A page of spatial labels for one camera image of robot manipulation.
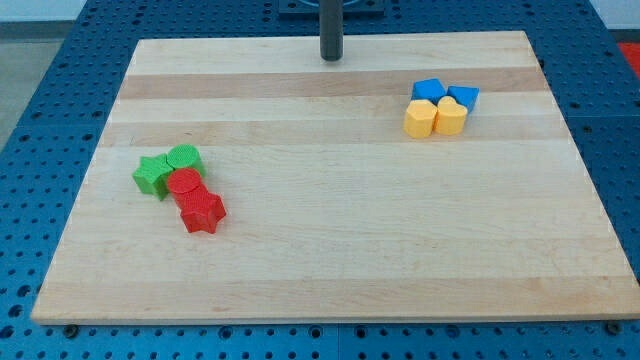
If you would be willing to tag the dark cylindrical robot arm rod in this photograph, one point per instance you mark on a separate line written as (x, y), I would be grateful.
(331, 29)

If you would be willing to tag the light wooden board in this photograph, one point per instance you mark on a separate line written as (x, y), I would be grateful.
(334, 213)

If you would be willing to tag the yellow hexagon block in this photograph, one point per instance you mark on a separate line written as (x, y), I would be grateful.
(419, 118)

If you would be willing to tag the red star block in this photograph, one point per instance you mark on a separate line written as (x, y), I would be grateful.
(202, 210)

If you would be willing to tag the red cylinder block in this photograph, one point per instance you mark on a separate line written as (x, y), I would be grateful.
(181, 182)

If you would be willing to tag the green cylinder block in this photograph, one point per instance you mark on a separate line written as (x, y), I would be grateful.
(186, 156)

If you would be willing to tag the blue pentagon block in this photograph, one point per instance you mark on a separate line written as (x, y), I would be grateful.
(428, 89)

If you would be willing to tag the yellow heart block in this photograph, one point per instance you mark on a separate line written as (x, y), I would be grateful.
(451, 116)

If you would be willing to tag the green star block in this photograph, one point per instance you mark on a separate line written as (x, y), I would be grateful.
(151, 175)

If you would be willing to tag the blue cube block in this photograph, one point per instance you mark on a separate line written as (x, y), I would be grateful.
(465, 96)

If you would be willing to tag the red object at right edge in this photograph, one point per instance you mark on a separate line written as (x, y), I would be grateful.
(631, 52)

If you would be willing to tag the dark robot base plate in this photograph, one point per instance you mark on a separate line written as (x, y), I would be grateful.
(294, 9)

